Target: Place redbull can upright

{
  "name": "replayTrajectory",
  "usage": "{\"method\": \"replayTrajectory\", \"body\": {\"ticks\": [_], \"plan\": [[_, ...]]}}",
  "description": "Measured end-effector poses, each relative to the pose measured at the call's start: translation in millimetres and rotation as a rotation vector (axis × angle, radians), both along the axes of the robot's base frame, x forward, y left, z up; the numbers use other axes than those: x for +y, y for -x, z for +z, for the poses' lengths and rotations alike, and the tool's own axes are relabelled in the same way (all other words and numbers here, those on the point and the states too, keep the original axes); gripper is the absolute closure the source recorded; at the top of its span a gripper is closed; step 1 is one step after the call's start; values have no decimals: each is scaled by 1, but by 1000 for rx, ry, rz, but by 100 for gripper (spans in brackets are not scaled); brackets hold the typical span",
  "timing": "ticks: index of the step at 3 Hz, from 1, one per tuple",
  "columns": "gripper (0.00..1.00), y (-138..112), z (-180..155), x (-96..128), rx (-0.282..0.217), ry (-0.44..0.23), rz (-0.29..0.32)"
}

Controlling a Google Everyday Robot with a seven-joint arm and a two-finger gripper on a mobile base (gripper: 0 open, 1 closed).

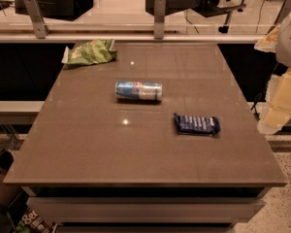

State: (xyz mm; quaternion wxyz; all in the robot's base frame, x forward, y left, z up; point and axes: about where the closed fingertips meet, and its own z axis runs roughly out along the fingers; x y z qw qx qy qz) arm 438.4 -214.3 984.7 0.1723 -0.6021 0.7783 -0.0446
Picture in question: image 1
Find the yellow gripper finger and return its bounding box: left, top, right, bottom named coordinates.
left=257, top=68, right=291, bottom=135

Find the blue silver redbull can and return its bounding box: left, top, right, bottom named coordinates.
left=115, top=81, right=163, bottom=101

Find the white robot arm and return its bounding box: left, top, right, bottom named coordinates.
left=254, top=13, right=291, bottom=135

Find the blue snack bar wrapper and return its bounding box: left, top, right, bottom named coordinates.
left=174, top=114, right=221, bottom=136

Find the green chip bag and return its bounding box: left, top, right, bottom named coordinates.
left=62, top=39, right=117, bottom=66

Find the grey table drawer base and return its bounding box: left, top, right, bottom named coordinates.
left=27, top=196, right=265, bottom=227

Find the snack package under table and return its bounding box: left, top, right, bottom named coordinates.
left=14, top=208, right=57, bottom=233

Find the brown cylinder bin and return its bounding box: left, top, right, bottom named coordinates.
left=0, top=149, right=21, bottom=210

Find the black cable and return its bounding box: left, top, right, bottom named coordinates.
left=250, top=61, right=279, bottom=121

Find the right metal rail bracket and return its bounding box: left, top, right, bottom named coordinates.
left=274, top=0, right=291, bottom=34

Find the metal rail bracket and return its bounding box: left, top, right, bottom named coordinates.
left=23, top=0, right=49, bottom=39
left=274, top=0, right=291, bottom=34
left=154, top=0, right=166, bottom=39

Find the middle metal rail bracket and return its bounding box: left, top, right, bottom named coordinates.
left=154, top=0, right=166, bottom=39

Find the left metal rail bracket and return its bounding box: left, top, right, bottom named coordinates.
left=23, top=0, right=49, bottom=39

